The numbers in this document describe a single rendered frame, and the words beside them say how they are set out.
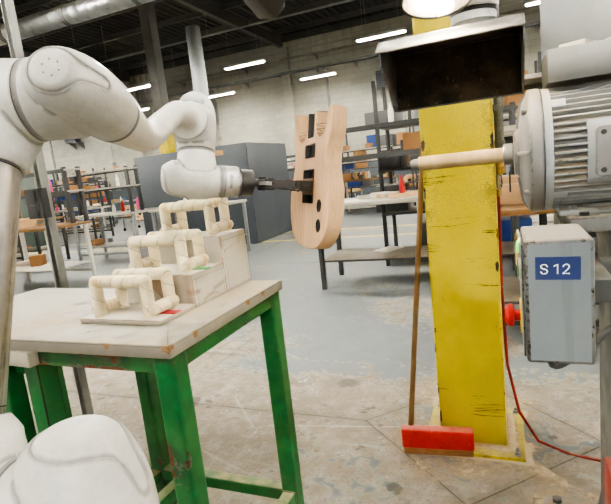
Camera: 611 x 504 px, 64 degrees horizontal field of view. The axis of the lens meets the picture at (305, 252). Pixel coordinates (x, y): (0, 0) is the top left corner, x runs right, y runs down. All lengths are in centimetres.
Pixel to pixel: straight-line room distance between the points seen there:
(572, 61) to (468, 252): 113
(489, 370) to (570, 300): 140
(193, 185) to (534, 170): 82
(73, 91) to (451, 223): 157
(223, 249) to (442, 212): 97
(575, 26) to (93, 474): 119
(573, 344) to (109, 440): 68
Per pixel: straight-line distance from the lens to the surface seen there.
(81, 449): 68
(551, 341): 87
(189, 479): 124
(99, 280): 137
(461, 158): 115
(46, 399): 149
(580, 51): 111
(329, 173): 131
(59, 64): 82
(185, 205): 155
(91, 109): 84
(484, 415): 232
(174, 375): 113
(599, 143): 103
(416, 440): 230
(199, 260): 142
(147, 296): 128
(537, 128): 104
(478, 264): 208
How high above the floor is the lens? 126
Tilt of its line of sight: 9 degrees down
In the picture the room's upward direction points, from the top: 6 degrees counter-clockwise
